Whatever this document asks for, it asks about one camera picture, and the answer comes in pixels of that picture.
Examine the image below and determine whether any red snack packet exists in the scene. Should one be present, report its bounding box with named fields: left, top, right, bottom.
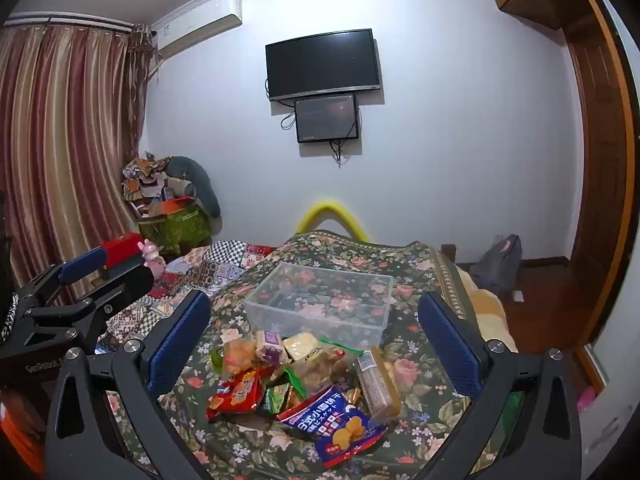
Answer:
left=206, top=366, right=273, bottom=423

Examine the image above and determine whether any clear plastic storage box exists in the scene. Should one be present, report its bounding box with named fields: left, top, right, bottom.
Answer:
left=243, top=261, right=395, bottom=348

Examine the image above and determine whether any purple-ended cake roll packet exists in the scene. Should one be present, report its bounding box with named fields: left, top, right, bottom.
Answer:
left=255, top=330, right=288, bottom=366

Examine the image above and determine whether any orange plastic bag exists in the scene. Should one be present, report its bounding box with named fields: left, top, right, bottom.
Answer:
left=0, top=390, right=47, bottom=476

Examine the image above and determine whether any white air conditioner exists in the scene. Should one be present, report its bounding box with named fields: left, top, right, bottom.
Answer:
left=150, top=0, right=244, bottom=58

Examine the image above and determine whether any striped curtain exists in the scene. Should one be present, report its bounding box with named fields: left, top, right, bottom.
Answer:
left=0, top=24, right=151, bottom=306

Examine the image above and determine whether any wooden wardrobe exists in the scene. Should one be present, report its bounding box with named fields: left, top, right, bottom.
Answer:
left=560, top=0, right=640, bottom=356

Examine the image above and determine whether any zip bag of brown pastries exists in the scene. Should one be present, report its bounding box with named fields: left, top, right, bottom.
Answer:
left=290, top=345, right=361, bottom=401
left=212, top=337, right=262, bottom=377

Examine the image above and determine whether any clear packet of brown crackers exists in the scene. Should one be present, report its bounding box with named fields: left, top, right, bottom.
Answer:
left=354, top=347, right=402, bottom=421

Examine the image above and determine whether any pink toy figure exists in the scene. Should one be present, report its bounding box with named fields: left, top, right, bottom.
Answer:
left=137, top=240, right=166, bottom=278

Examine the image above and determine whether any blue biscuit packet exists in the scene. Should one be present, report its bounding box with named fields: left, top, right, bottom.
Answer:
left=276, top=385, right=388, bottom=468

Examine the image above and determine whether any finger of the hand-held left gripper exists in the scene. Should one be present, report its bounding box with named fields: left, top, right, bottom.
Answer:
left=15, top=247, right=109, bottom=307
left=20, top=265, right=155, bottom=353

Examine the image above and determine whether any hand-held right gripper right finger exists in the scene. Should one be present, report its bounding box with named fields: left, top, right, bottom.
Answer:
left=415, top=291, right=583, bottom=480

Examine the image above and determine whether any yellow foam tube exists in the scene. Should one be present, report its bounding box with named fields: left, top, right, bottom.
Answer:
left=295, top=200, right=371, bottom=242

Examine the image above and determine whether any orange lidded box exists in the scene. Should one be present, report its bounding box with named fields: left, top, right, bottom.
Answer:
left=149, top=199, right=201, bottom=218

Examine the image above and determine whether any yellow plush blanket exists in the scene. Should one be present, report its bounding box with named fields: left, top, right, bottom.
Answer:
left=457, top=270, right=518, bottom=353

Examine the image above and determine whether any pink object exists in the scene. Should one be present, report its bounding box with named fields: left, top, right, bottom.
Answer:
left=575, top=385, right=599, bottom=414

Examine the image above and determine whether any red box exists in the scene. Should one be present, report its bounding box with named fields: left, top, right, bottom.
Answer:
left=100, top=232, right=143, bottom=266

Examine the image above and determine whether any curtain rail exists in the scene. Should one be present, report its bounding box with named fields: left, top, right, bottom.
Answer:
left=2, top=12, right=138, bottom=32

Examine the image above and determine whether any wrapped toast bread block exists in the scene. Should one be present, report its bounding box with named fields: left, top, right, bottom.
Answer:
left=282, top=331, right=321, bottom=361

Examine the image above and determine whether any green snack packet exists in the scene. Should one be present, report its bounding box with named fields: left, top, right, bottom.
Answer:
left=262, top=367, right=306, bottom=416

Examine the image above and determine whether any patchwork quilt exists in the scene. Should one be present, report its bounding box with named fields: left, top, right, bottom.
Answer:
left=95, top=240, right=273, bottom=356

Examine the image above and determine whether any large black television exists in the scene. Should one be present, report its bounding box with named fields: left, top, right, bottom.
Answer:
left=265, top=28, right=383, bottom=102

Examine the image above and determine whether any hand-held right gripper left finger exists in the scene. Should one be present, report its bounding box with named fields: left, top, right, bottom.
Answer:
left=45, top=289, right=212, bottom=480

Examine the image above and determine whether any grey backpack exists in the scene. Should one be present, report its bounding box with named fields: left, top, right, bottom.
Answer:
left=470, top=234, right=523, bottom=296

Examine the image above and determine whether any small black monitor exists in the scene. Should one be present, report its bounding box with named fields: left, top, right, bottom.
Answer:
left=294, top=93, right=361, bottom=144

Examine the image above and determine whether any grey plush toy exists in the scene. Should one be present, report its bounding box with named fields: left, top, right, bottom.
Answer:
left=167, top=156, right=222, bottom=221

